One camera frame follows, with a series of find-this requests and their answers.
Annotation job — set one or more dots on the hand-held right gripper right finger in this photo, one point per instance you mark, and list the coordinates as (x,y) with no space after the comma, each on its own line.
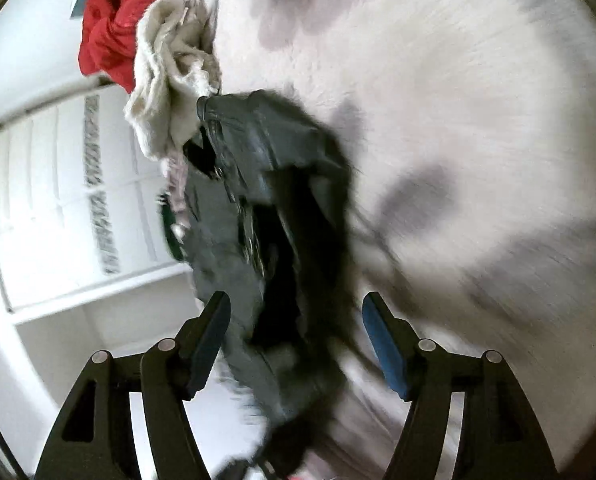
(386,345)

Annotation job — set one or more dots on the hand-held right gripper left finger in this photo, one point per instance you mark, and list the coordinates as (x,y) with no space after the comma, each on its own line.
(209,340)

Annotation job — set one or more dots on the dark grey jeans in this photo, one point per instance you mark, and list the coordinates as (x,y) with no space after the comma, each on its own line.
(278,240)

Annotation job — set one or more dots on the white floral blanket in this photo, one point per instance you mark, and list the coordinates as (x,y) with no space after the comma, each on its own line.
(452,135)

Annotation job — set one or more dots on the cream knit garment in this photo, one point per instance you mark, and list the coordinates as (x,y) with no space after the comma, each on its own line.
(170,85)

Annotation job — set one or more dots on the red garment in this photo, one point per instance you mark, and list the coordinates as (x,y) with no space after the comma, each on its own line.
(118,20)

